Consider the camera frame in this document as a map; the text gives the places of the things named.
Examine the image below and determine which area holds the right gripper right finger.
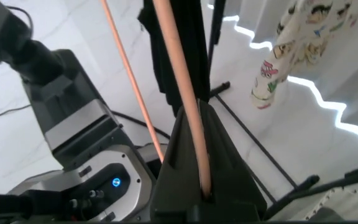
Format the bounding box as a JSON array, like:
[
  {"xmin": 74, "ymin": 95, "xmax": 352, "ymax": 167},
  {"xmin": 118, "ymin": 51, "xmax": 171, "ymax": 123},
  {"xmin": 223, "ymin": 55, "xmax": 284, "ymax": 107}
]
[{"xmin": 197, "ymin": 99, "xmax": 267, "ymax": 223}]

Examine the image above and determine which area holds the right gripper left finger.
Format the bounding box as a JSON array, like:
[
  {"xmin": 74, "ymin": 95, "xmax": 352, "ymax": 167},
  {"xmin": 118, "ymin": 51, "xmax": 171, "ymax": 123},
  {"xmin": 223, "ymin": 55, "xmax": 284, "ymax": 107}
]
[{"xmin": 150, "ymin": 105, "xmax": 205, "ymax": 223}]

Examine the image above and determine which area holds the pink clothes hanger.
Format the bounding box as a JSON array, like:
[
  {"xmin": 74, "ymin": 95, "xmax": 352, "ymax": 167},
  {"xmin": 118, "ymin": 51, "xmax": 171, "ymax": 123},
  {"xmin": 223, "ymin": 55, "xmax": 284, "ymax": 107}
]
[{"xmin": 99, "ymin": 0, "xmax": 213, "ymax": 199}]

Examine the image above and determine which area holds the black garment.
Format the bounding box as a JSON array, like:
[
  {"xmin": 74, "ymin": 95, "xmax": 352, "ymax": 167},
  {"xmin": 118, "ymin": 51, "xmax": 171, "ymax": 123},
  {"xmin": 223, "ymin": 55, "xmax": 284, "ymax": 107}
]
[{"xmin": 137, "ymin": 0, "xmax": 211, "ymax": 118}]

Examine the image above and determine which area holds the cream printed garment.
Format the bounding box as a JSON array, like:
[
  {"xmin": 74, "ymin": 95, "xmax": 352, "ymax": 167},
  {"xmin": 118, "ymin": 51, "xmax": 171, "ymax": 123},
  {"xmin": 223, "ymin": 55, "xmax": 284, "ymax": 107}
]
[{"xmin": 249, "ymin": 0, "xmax": 358, "ymax": 110}]

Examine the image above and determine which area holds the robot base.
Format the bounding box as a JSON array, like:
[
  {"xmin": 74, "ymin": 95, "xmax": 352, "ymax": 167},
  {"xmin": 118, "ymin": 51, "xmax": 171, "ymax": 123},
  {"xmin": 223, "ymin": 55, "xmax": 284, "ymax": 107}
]
[{"xmin": 0, "ymin": 49, "xmax": 171, "ymax": 222}]

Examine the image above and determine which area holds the white laundry basket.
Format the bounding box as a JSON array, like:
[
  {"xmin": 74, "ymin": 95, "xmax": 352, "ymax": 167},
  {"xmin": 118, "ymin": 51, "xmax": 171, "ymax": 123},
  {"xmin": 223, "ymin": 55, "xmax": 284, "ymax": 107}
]
[{"xmin": 303, "ymin": 186, "xmax": 358, "ymax": 222}]

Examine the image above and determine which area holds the black clothes rack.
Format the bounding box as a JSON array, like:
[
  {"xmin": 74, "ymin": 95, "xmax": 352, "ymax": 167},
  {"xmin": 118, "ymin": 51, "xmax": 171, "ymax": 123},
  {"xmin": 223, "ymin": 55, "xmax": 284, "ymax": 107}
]
[{"xmin": 207, "ymin": 0, "xmax": 358, "ymax": 221}]

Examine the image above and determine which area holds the thin grey cable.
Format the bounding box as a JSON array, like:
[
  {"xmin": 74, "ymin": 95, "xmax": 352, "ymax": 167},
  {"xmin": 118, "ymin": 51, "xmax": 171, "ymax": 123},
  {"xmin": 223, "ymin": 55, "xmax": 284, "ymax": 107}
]
[{"xmin": 0, "ymin": 104, "xmax": 32, "ymax": 124}]

